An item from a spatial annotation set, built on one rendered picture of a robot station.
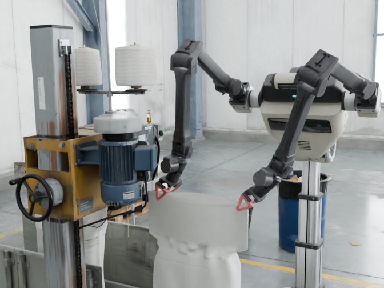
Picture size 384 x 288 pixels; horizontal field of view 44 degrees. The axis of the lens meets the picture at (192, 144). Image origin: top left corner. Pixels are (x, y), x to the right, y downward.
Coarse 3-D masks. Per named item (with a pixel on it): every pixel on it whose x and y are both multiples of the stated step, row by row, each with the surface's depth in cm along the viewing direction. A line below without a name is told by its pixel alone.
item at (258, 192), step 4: (252, 188) 190; (256, 188) 188; (260, 188) 187; (264, 188) 186; (268, 188) 186; (252, 192) 187; (256, 192) 188; (260, 192) 187; (264, 192) 187; (268, 192) 188; (256, 196) 187; (260, 196) 188; (264, 196) 192; (256, 200) 186; (260, 200) 187
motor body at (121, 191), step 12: (108, 144) 174; (120, 144) 173; (132, 144) 176; (108, 156) 176; (120, 156) 175; (132, 156) 176; (108, 168) 177; (120, 168) 176; (132, 168) 177; (108, 180) 177; (120, 180) 176; (132, 180) 179; (108, 192) 177; (120, 192) 176; (132, 192) 178; (108, 204) 179; (120, 204) 177
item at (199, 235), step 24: (168, 216) 209; (192, 216) 201; (216, 216) 198; (240, 216) 196; (168, 240) 212; (192, 240) 202; (216, 240) 200; (240, 240) 197; (168, 264) 207; (192, 264) 201; (216, 264) 197; (240, 264) 204
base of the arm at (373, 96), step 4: (376, 84) 203; (376, 88) 198; (376, 92) 198; (356, 96) 202; (372, 96) 197; (376, 96) 199; (356, 100) 203; (360, 100) 201; (364, 100) 199; (368, 100) 198; (372, 100) 199; (376, 100) 199; (356, 104) 202; (360, 104) 202; (364, 104) 201; (368, 104) 200; (372, 104) 199; (376, 104) 199; (360, 108) 202; (364, 108) 201; (368, 108) 200; (372, 108) 200
